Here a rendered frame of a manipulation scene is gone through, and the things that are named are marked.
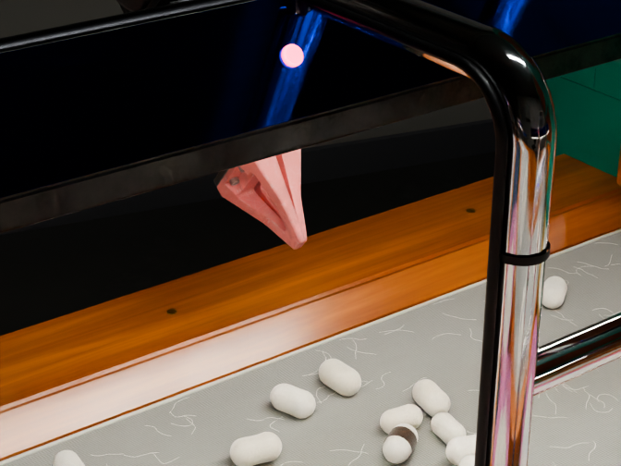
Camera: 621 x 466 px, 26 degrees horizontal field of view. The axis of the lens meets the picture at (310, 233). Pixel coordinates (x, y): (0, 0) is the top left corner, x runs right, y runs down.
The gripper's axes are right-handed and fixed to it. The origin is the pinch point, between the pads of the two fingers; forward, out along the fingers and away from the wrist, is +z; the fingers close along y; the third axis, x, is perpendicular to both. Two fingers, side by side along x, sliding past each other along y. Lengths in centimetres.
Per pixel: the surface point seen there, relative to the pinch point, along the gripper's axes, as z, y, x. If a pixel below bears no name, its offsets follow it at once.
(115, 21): -2.2, -22.9, -32.0
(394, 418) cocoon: 15.0, 0.4, 0.4
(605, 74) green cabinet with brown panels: -7.4, 42.7, 6.4
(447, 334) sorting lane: 9.7, 12.8, 7.2
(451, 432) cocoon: 17.7, 2.7, -1.8
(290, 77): 2.1, -15.1, -30.8
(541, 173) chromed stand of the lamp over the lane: 13.3, -12.4, -39.7
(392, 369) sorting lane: 10.7, 5.9, 6.2
